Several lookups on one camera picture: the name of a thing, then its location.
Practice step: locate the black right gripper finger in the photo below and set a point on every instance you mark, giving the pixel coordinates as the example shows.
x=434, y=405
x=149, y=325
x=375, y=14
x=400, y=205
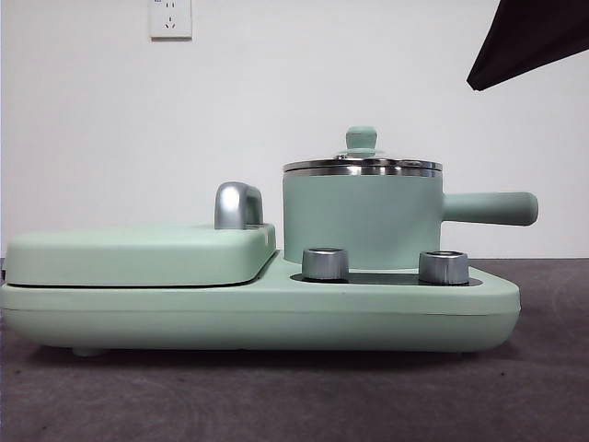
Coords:
x=538, y=37

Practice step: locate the glass lid with green knob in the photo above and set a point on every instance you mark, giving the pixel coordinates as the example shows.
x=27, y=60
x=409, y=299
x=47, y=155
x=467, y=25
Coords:
x=361, y=138

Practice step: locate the silver control knob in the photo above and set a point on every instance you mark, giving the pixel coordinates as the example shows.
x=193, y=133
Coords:
x=324, y=264
x=442, y=268

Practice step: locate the green breakfast machine base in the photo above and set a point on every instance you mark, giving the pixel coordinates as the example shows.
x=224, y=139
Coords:
x=322, y=317

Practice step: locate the green griddle cover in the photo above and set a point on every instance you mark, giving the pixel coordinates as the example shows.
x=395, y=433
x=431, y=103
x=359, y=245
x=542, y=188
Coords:
x=138, y=258

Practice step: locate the white wall socket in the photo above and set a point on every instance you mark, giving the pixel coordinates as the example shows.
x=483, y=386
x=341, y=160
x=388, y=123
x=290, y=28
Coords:
x=170, y=20

